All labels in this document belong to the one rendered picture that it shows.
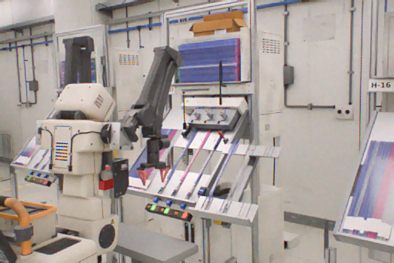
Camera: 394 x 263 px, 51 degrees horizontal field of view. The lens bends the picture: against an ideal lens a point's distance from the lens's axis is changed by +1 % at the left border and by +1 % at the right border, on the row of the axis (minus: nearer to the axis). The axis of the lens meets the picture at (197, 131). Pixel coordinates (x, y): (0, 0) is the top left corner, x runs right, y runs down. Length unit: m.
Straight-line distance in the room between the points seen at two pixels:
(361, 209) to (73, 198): 1.24
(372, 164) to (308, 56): 2.12
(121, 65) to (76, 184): 2.06
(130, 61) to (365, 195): 2.50
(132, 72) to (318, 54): 1.70
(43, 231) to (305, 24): 3.10
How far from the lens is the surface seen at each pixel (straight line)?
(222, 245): 2.69
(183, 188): 2.44
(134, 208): 3.95
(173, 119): 2.94
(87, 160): 1.79
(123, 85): 3.75
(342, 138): 3.93
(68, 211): 1.91
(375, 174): 2.04
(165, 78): 1.95
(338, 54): 3.92
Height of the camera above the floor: 1.36
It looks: 6 degrees down
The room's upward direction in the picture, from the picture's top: 1 degrees counter-clockwise
